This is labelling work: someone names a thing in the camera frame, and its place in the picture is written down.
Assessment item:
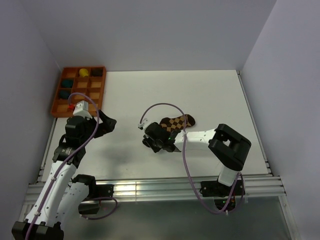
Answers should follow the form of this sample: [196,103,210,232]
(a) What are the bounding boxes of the dark blue rolled sock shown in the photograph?
[58,90,71,100]

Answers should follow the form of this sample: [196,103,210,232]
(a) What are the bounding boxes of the yellow rolled sock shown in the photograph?
[78,68,90,78]

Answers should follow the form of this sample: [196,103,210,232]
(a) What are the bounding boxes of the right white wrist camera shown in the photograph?
[138,119,150,130]

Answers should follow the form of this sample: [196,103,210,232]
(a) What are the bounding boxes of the purple cable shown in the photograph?
[24,92,118,240]
[140,102,247,215]

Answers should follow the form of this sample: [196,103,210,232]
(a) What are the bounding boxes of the dark brown rolled sock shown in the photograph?
[90,68,104,77]

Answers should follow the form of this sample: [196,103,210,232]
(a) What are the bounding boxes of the teal rolled sock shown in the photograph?
[61,78,74,89]

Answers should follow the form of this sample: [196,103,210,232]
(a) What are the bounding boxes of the aluminium rail frame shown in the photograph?
[14,71,298,240]

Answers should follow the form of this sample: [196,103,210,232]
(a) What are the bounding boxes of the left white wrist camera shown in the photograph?
[73,100,92,119]

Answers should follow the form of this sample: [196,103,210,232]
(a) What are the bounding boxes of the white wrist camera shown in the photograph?
[138,119,150,130]
[73,100,92,119]

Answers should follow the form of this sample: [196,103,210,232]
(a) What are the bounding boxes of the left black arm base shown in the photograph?
[78,184,114,216]

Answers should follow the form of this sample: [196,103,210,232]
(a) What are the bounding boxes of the orange wooden compartment tray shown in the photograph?
[51,65,107,118]

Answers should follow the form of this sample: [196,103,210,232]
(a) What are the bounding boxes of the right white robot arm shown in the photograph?
[138,119,252,195]

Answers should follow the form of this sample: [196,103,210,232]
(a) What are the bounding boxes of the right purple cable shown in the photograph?
[140,102,247,215]

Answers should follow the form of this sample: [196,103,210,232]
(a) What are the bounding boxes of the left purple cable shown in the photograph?
[24,92,118,240]

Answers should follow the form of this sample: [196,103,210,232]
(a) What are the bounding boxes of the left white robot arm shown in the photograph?
[11,110,117,240]

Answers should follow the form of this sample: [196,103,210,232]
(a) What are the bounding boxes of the brown argyle sock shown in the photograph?
[159,114,196,132]

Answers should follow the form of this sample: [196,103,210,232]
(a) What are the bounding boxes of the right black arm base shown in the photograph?
[199,180,246,211]

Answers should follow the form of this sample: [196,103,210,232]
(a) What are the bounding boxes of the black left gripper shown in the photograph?
[80,109,116,145]

